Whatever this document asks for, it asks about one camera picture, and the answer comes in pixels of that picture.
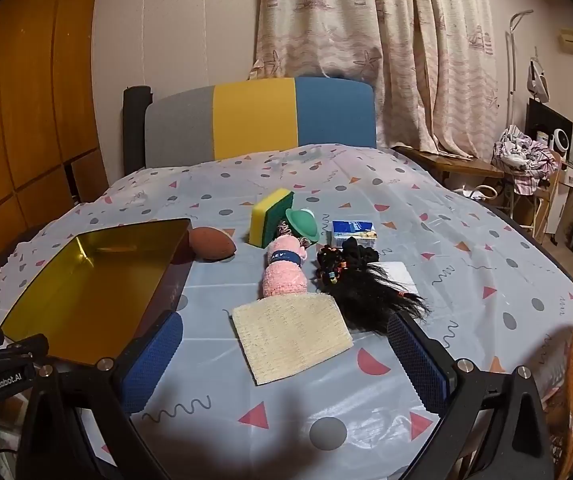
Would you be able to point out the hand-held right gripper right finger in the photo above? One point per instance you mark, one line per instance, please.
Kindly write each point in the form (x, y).
(419, 362)

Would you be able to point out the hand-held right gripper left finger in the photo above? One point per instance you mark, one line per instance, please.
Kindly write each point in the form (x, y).
(150, 362)

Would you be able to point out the black hairpiece with coloured bands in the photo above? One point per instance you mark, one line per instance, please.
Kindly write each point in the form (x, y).
(361, 292)

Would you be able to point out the gold metal tin box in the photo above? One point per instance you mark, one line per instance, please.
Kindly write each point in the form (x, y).
(91, 285)

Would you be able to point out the black scrunchie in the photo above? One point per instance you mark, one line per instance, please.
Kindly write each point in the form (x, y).
(361, 251)

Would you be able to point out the beige loofah cloth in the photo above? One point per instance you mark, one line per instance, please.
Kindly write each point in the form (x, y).
(289, 337)

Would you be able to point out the brown egg-shaped makeup sponge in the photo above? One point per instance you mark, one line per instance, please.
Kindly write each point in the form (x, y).
(211, 244)

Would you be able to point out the blue tissue packet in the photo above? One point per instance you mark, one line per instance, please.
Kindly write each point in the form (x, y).
(354, 232)

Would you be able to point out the pink towel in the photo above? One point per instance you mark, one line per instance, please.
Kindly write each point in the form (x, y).
(284, 275)

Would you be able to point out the yellow and green sponge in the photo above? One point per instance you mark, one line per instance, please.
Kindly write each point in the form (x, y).
(266, 220)

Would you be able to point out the wooden side table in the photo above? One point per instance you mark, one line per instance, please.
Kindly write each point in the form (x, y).
(446, 162)

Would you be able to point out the pile of clothes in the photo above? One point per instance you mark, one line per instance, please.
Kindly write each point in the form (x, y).
(521, 155)

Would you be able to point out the wooden wardrobe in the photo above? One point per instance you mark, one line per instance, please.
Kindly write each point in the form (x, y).
(31, 90)

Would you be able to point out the white round fan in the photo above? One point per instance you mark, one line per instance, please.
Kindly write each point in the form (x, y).
(562, 142)

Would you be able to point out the grey yellow blue chair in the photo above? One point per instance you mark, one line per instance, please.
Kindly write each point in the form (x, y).
(254, 120)

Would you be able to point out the black screen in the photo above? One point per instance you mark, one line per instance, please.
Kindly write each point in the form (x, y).
(541, 117)

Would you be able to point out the white steamer pole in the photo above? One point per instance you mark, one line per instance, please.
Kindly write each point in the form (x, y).
(509, 70)

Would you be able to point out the white steam iron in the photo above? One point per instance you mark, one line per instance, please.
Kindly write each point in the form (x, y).
(537, 80)

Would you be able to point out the printed beige curtain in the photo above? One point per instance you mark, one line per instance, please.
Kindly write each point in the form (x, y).
(366, 20)

